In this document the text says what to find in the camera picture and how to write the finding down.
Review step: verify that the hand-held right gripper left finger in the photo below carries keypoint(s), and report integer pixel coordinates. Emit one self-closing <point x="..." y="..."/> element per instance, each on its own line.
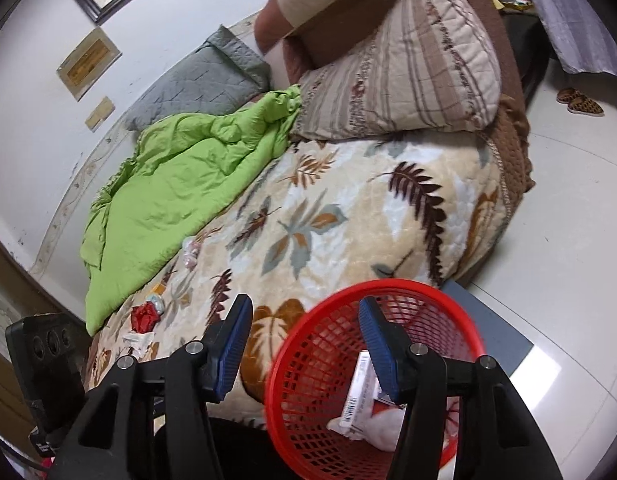
<point x="232" y="347"/>

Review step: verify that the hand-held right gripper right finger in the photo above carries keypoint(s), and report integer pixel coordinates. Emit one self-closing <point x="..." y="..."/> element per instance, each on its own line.
<point x="376" y="347"/>

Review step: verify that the red plastic mesh basket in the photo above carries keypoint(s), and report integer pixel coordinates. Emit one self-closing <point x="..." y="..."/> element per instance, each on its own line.
<point x="308" y="340"/>

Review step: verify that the teal tissue packet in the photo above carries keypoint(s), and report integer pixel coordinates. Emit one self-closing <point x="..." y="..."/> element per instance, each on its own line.
<point x="156" y="305"/>

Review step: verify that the red snack packet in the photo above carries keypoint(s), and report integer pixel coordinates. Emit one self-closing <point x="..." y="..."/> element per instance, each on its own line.
<point x="144" y="319"/>

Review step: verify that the white barcode box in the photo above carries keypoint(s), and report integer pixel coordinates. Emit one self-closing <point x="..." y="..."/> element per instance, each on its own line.
<point x="358" y="395"/>

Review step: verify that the wooden door with patterned glass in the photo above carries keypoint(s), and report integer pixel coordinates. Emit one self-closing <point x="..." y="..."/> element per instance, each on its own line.
<point x="3" y="385"/>

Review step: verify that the white crumpled tissue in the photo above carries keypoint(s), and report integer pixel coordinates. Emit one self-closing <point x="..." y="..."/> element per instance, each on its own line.
<point x="383" y="430"/>

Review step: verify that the white paper scrap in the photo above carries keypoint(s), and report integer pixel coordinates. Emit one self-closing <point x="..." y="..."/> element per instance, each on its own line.
<point x="133" y="344"/>

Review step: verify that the orange small box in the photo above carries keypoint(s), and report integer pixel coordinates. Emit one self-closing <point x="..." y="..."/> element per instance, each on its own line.
<point x="158" y="289"/>

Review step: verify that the clear plastic wrapper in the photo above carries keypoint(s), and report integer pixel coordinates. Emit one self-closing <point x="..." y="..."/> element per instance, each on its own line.
<point x="192" y="253"/>

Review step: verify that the leaf-printed beige blanket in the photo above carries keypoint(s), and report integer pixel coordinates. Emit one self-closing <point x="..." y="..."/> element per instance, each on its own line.
<point x="338" y="240"/>

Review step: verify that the blue floor mat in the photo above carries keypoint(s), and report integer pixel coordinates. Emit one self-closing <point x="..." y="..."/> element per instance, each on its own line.
<point x="498" y="335"/>

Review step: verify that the green quilt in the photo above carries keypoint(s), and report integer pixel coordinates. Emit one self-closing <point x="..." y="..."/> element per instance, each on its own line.
<point x="188" y="175"/>

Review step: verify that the brown knitted bed cover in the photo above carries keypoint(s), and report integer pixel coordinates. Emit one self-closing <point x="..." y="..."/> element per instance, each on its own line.
<point x="513" y="155"/>

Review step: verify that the grey quilted pillow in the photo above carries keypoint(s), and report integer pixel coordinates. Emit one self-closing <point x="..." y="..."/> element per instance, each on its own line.
<point x="198" y="80"/>

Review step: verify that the striped beige pillow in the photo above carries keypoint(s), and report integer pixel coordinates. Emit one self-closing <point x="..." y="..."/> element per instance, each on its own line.
<point x="413" y="70"/>

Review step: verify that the leopard-print slipper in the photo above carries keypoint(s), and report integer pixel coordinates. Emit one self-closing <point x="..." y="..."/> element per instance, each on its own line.
<point x="587" y="106"/>
<point x="570" y="95"/>

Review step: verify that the black bulky object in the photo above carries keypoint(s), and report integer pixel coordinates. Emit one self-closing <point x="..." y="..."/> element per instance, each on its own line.
<point x="528" y="50"/>

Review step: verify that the pale purple cloth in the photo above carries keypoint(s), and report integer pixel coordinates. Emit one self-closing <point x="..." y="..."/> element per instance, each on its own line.
<point x="578" y="20"/>

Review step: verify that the beige wall switch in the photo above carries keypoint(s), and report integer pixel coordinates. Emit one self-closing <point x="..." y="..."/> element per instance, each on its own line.
<point x="100" y="114"/>

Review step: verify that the yellowish wall panel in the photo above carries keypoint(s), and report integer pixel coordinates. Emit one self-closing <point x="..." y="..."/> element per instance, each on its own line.
<point x="88" y="62"/>

